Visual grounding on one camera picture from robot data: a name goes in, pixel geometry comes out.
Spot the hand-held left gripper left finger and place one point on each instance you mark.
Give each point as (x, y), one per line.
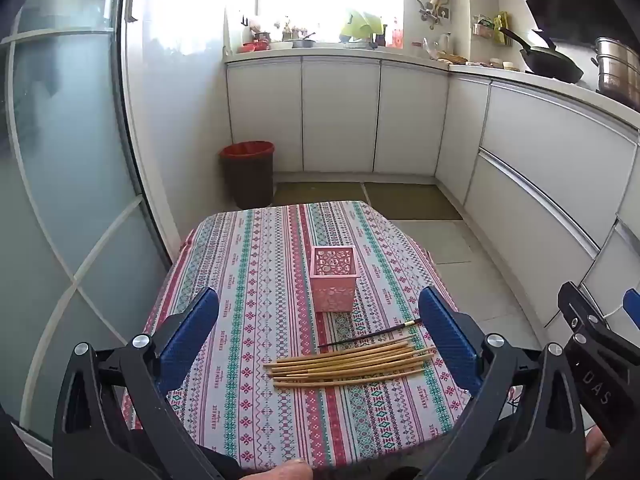
(195, 330)

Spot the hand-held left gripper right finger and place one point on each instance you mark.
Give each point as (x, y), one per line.
(445, 340)

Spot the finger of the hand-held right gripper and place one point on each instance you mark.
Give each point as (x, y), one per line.
(632, 307)
(580, 315)

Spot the black chopstick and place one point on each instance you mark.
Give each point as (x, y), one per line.
(360, 336)

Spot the pile of bamboo chopsticks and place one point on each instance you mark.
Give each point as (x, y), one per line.
(340, 366)

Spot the pink perforated plastic basket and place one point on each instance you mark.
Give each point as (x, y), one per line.
(332, 285)

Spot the patterned striped tablecloth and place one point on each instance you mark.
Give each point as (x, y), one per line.
(250, 310)

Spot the person's bare leg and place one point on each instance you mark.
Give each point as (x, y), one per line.
(292, 471)
(596, 446)

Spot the olive floor mat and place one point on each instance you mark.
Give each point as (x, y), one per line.
(320, 194)
(410, 202)

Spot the brown trash bin red liner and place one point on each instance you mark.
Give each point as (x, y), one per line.
(247, 175)

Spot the frosted glass sliding door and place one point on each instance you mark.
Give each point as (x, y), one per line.
(75, 170)

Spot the white cabinet door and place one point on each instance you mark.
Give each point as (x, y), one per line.
(410, 120)
(340, 115)
(462, 135)
(265, 115)

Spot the steel steamer pot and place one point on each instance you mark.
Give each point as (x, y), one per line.
(620, 70)

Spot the black wok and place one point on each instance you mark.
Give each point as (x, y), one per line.
(550, 62)

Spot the woven bread basket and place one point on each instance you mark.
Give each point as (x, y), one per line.
(452, 58)

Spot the red bowl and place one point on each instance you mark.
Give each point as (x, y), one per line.
(252, 47)

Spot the white kettle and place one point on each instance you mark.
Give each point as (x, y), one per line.
(445, 44)

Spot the white cutting board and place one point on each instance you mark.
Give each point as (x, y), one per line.
(233, 30)

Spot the metal basin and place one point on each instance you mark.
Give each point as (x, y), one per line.
(302, 43)

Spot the red bottle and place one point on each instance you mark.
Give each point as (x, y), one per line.
(397, 34)

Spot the dark bottle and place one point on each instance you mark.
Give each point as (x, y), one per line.
(380, 36)

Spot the green plastic bowl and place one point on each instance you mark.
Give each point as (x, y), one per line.
(362, 24)

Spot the wall rack with packets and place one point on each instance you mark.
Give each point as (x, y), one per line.
(492, 30)

